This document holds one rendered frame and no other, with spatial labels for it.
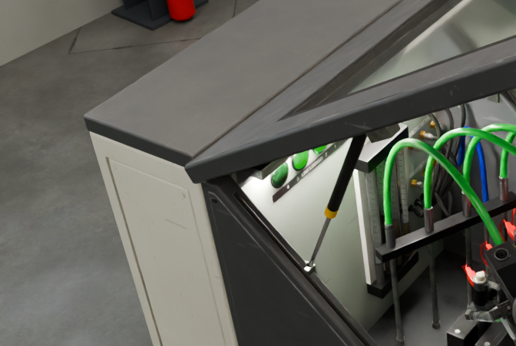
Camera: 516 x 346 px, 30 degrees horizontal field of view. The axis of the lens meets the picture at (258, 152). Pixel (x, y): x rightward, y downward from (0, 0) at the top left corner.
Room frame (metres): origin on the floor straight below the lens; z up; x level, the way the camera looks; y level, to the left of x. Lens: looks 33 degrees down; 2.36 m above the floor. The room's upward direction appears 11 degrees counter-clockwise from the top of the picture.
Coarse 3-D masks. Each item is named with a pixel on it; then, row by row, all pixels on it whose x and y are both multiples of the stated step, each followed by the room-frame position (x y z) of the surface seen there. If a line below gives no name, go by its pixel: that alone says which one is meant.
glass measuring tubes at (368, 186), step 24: (384, 144) 1.56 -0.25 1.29; (360, 168) 1.53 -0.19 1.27; (384, 168) 1.60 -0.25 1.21; (360, 192) 1.54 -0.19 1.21; (360, 216) 1.54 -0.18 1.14; (384, 216) 1.55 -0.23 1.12; (384, 240) 1.56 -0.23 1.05; (384, 264) 1.57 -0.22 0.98; (408, 264) 1.59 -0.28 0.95; (384, 288) 1.52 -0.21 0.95
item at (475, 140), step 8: (488, 128) 1.49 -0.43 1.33; (496, 128) 1.48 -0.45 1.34; (504, 128) 1.47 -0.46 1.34; (512, 128) 1.46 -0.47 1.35; (472, 144) 1.51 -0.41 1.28; (472, 152) 1.52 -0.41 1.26; (464, 168) 1.53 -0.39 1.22; (464, 176) 1.53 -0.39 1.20; (464, 200) 1.53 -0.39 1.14; (464, 208) 1.53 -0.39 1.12
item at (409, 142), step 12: (396, 144) 1.42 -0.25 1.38; (408, 144) 1.38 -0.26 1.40; (420, 144) 1.35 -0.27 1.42; (432, 156) 1.32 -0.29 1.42; (384, 180) 1.47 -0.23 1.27; (456, 180) 1.26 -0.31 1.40; (384, 192) 1.47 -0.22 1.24; (468, 192) 1.23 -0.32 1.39; (384, 204) 1.48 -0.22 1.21; (480, 204) 1.21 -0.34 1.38; (492, 228) 1.18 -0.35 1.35
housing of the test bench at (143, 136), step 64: (320, 0) 1.82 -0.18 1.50; (384, 0) 1.76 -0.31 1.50; (192, 64) 1.64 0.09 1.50; (256, 64) 1.59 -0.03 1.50; (128, 128) 1.45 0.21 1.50; (192, 128) 1.41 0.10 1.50; (128, 192) 1.47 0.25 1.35; (192, 192) 1.34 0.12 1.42; (128, 256) 1.52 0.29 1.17; (192, 256) 1.37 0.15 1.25; (192, 320) 1.41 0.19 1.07
